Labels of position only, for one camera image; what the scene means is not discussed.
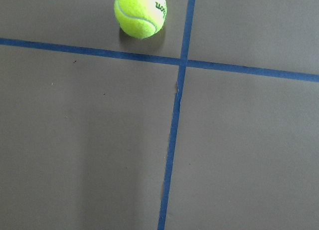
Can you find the yellow tennis ball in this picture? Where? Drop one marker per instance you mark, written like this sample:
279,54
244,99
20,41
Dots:
140,18

